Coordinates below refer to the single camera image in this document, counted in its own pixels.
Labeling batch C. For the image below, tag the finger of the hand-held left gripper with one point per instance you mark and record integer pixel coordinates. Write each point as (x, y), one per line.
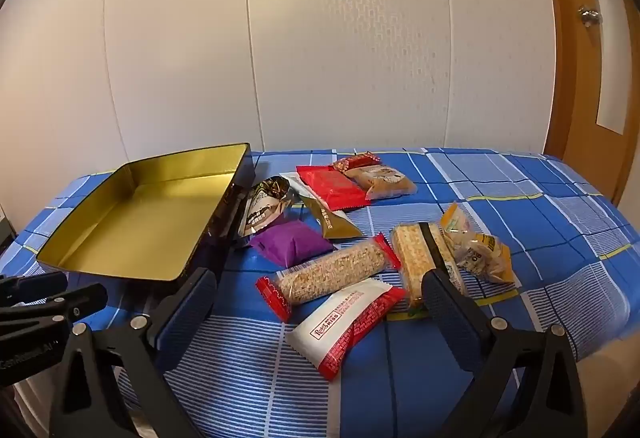
(35, 285)
(75, 300)

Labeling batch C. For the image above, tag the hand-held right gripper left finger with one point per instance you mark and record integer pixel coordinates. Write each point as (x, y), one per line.
(185, 313)

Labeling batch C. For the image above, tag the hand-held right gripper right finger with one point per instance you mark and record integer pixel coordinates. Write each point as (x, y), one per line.
(450, 313)

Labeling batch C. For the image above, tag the yellow cracker packet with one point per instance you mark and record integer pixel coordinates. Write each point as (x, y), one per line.
(412, 263)

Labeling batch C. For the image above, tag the clear yellow packet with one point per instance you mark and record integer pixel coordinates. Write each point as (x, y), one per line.
(480, 255)

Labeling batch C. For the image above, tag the gold tin box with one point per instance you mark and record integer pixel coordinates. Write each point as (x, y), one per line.
(140, 218)

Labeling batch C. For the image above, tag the white red snack packet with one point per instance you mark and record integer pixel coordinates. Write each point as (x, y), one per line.
(345, 323)

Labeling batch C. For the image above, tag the purple snack packet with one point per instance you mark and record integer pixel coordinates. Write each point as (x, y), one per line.
(292, 243)

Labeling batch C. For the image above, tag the brown white snack packet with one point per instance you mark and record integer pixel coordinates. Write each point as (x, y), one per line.
(262, 210)

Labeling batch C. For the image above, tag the grain bar red-ended packet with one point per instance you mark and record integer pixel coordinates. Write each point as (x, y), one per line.
(325, 273)

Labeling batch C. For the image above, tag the gold triangular snack packet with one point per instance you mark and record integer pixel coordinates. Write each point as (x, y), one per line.
(332, 223)

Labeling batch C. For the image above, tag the tan pastry packet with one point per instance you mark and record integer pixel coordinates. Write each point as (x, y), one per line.
(382, 180)

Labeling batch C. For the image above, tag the white blue-label snack packet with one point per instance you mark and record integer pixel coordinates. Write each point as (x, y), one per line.
(292, 182)

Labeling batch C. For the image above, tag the red square snack packet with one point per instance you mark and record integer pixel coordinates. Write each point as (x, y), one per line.
(332, 188)

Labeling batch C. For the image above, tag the small red candy packet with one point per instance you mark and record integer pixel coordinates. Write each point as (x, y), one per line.
(352, 163)

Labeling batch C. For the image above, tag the blue plaid bed sheet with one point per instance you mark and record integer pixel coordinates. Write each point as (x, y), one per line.
(525, 228)

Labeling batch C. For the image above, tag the wooden door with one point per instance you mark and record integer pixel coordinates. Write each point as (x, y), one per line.
(575, 93)

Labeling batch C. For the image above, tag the white door panel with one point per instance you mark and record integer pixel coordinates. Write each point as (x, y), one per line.
(620, 68)

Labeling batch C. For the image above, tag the metal door knob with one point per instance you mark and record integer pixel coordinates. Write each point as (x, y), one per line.
(589, 15)

